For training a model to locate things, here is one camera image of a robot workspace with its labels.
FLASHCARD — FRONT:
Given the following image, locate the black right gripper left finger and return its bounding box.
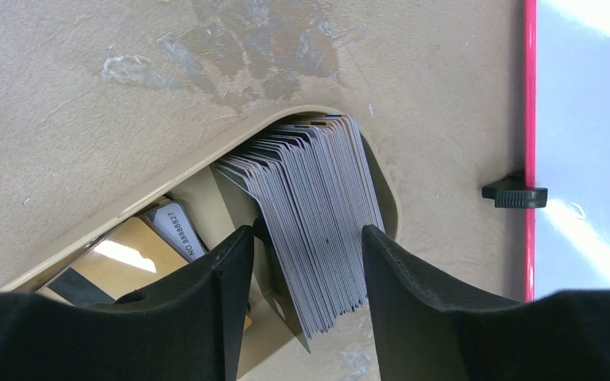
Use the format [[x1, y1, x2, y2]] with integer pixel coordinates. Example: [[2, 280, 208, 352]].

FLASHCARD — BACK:
[[0, 225, 254, 380]]

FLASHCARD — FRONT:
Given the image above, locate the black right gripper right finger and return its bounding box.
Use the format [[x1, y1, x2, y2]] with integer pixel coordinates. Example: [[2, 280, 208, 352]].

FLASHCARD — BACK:
[[362, 225, 610, 380]]

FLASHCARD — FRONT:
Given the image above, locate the stack of credit cards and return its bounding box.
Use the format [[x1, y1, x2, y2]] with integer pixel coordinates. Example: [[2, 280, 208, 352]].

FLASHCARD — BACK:
[[39, 114, 384, 347]]

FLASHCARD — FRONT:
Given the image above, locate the red framed whiteboard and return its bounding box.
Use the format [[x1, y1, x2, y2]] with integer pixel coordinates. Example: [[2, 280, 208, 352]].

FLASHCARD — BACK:
[[525, 1, 610, 301]]

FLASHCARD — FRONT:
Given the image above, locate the black whiteboard stand clip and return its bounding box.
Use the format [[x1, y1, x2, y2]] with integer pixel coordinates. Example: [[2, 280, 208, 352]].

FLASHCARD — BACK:
[[481, 170, 548, 210]]

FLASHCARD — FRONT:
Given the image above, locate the beige oval plastic tray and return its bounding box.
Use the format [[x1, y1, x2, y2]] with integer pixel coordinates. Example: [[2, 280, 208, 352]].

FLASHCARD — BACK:
[[0, 106, 400, 380]]

